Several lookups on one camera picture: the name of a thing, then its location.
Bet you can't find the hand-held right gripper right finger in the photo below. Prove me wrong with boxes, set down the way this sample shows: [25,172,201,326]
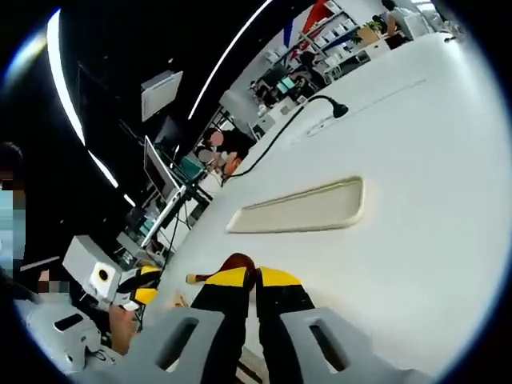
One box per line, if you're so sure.
[255,266,435,384]

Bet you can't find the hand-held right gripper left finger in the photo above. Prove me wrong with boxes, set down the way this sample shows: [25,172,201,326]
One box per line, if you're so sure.
[115,266,258,384]

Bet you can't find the brown wooden spoon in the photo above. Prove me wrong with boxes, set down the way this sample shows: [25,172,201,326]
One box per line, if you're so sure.
[185,252,258,286]

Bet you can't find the cream cutlery case lid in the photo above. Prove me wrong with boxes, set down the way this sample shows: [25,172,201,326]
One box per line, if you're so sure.
[225,174,366,235]

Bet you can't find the person's left hand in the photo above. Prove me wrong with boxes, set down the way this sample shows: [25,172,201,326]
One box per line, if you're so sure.
[106,305,142,356]

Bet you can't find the white folding stand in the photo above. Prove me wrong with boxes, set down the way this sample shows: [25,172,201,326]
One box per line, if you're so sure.
[134,184,190,258]

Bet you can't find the white chest device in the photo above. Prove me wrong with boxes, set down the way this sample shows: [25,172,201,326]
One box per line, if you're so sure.
[22,298,104,372]

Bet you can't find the computer monitor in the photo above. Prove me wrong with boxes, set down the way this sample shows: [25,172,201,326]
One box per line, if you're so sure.
[142,134,178,206]

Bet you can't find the person's head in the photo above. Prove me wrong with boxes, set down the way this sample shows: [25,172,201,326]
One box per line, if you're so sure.
[0,141,26,189]

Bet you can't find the square ceiling air vent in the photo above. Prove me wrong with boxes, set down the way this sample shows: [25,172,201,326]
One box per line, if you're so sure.
[140,70,185,122]

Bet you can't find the curved ceiling light strip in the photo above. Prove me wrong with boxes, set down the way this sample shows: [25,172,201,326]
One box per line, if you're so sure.
[46,9,87,146]

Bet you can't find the straight ceiling light strip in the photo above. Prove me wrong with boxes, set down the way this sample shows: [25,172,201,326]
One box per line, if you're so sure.
[186,0,274,121]

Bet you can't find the white storage shelf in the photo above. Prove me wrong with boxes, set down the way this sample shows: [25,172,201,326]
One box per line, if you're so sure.
[294,0,362,62]

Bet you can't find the black chest device cable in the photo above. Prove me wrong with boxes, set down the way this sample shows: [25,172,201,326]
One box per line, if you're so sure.
[84,346,118,362]

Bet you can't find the black power cable with plug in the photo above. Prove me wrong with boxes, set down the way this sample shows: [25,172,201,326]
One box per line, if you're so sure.
[221,94,350,187]

